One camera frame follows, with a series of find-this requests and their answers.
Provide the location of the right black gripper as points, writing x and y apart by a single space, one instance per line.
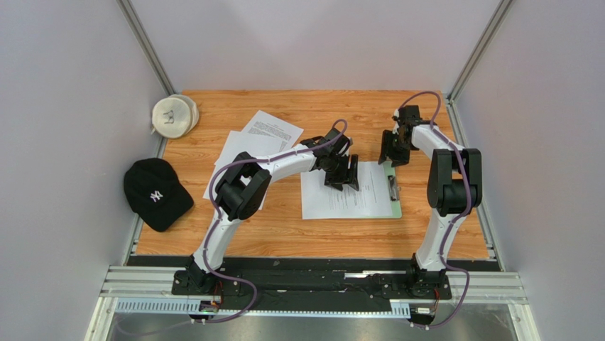
397 143

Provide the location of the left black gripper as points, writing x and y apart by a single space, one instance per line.
338 181

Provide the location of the green clipboard folder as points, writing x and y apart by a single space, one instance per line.
394 191

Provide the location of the signature page paper sheet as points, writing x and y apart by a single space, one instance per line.
371 201

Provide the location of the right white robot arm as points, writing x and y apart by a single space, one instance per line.
454 187

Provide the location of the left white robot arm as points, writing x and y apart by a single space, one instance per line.
240 187

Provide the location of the text-filled paper sheet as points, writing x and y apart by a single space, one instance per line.
265 124

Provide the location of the blank white paper sheet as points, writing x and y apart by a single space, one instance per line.
254 144

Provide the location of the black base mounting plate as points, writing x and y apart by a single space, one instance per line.
312 285

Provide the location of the cream round zip pouch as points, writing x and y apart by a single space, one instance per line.
175 116

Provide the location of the black NY baseball cap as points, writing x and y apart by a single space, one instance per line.
154 192

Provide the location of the right aluminium corner post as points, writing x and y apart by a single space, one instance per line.
491 29

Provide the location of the aluminium corner post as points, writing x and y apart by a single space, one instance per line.
491 29
136 25

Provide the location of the left aluminium corner post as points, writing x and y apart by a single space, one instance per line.
136 25

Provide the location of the aluminium front rail frame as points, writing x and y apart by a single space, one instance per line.
147 290

